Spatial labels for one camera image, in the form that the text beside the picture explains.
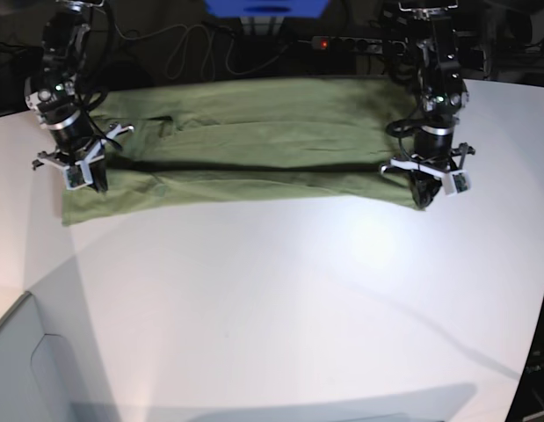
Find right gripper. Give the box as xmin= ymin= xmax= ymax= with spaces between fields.
xmin=24 ymin=81 xmax=134 ymax=193

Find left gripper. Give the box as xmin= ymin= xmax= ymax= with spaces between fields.
xmin=380 ymin=116 xmax=475 ymax=208

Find green T-shirt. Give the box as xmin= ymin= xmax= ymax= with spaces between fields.
xmin=62 ymin=77 xmax=415 ymax=226

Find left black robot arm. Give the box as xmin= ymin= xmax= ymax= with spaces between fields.
xmin=380 ymin=1 xmax=475 ymax=210

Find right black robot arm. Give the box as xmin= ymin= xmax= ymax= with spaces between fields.
xmin=25 ymin=1 xmax=134 ymax=193

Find white power strip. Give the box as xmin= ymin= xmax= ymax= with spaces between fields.
xmin=310 ymin=35 xmax=406 ymax=55

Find blue plastic box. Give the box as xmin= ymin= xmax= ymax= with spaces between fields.
xmin=205 ymin=0 xmax=329 ymax=18

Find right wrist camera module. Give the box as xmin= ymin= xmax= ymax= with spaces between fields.
xmin=62 ymin=161 xmax=92 ymax=191

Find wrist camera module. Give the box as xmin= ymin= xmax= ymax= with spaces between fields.
xmin=62 ymin=161 xmax=92 ymax=191
xmin=441 ymin=170 xmax=472 ymax=196

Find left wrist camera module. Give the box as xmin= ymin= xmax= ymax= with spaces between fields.
xmin=441 ymin=170 xmax=472 ymax=196

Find grey cable on floor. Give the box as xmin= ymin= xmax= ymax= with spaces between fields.
xmin=104 ymin=8 xmax=294 ymax=80

